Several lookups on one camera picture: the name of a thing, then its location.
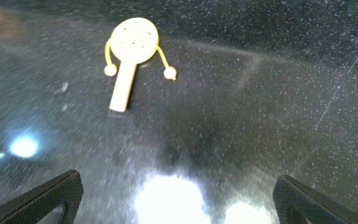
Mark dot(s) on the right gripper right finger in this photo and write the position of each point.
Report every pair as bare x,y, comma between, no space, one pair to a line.
303,199

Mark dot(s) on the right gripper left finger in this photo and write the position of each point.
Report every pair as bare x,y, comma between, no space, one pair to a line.
26,203

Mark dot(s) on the wooden rattle drum toy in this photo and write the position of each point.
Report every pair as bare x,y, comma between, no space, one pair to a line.
132,42

